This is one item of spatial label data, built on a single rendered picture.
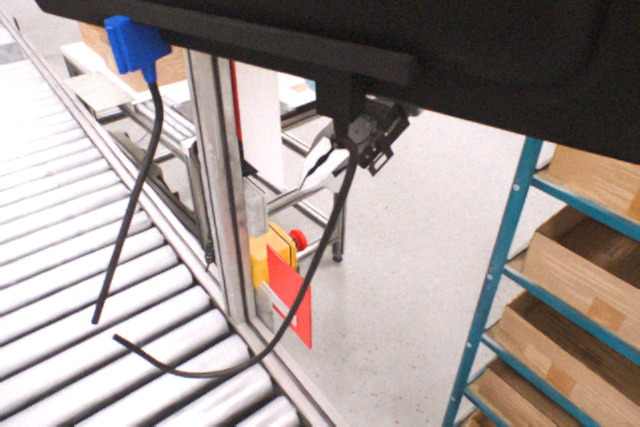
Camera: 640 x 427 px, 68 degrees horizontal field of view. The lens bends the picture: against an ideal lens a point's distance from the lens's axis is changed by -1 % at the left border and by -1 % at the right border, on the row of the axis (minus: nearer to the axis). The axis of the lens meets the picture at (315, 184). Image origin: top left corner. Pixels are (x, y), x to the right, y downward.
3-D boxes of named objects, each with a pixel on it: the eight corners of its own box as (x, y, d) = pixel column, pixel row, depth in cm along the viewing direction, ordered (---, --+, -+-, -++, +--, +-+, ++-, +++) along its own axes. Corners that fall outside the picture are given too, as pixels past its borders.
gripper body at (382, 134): (371, 181, 76) (421, 128, 78) (353, 150, 70) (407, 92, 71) (340, 160, 81) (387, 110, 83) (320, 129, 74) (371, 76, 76)
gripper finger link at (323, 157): (312, 206, 76) (351, 164, 77) (296, 187, 71) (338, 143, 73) (300, 197, 78) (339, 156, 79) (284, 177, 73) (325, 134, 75)
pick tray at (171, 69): (243, 64, 166) (241, 35, 160) (136, 93, 146) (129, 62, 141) (204, 43, 184) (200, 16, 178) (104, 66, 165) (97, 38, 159)
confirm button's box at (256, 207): (273, 231, 69) (270, 193, 65) (254, 240, 67) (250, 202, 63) (248, 208, 73) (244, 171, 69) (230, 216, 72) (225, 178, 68)
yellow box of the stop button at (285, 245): (305, 271, 78) (305, 238, 74) (260, 295, 74) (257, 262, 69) (257, 225, 87) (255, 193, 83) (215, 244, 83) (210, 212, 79)
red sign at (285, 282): (312, 348, 68) (312, 285, 60) (307, 351, 67) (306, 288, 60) (252, 281, 78) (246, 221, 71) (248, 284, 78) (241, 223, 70)
